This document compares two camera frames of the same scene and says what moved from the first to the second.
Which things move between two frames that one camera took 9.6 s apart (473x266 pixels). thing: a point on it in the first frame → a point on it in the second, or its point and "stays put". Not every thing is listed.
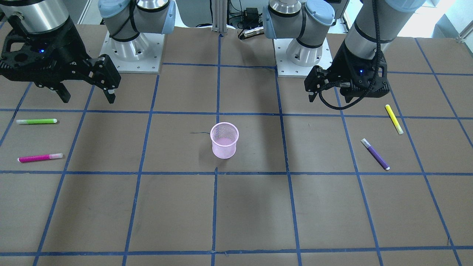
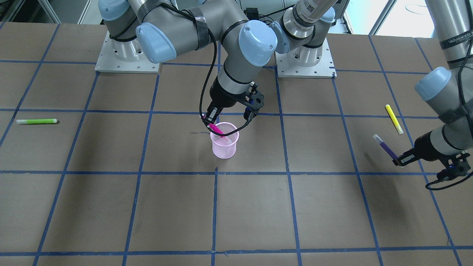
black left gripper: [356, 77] → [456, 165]
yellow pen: [394, 119] stays put
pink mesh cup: [224, 136] stays put
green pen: [36, 121] stays put
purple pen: [364, 142] → [386, 149]
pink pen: [27, 159] → [216, 129]
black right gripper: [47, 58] → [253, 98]
